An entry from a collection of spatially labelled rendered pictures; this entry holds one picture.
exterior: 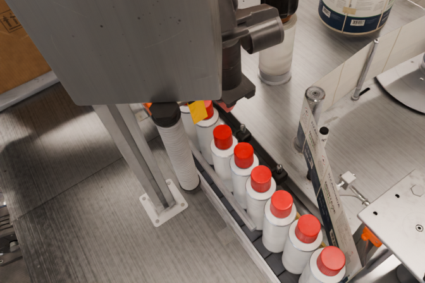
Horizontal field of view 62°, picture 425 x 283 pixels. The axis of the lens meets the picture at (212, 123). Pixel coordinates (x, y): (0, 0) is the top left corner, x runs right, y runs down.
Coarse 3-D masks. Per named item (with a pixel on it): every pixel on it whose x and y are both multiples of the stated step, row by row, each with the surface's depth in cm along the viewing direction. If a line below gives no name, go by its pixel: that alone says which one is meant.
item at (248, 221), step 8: (192, 144) 74; (192, 152) 74; (200, 160) 72; (208, 168) 71; (216, 176) 70; (216, 184) 69; (224, 184) 68; (224, 192) 67; (232, 200) 66; (240, 208) 65; (240, 216) 65; (248, 216) 64; (248, 224) 63
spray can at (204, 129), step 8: (208, 104) 64; (208, 112) 65; (216, 112) 68; (208, 120) 67; (216, 120) 68; (200, 128) 68; (208, 128) 68; (200, 136) 71; (208, 136) 70; (200, 144) 74; (208, 144) 72; (208, 152) 75; (208, 160) 79
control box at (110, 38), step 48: (48, 0) 29; (96, 0) 28; (144, 0) 28; (192, 0) 28; (48, 48) 33; (96, 48) 33; (144, 48) 33; (192, 48) 33; (96, 96) 39; (144, 96) 39; (192, 96) 38
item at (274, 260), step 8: (200, 152) 83; (200, 168) 80; (208, 176) 79; (216, 192) 76; (224, 200) 75; (232, 208) 74; (232, 216) 77; (240, 224) 72; (248, 232) 71; (256, 232) 71; (256, 240) 70; (256, 248) 72; (264, 248) 69; (264, 256) 68; (272, 256) 68; (280, 256) 68; (272, 264) 67; (280, 264) 67; (280, 272) 66; (288, 272) 66; (280, 280) 65; (288, 280) 65; (296, 280) 65
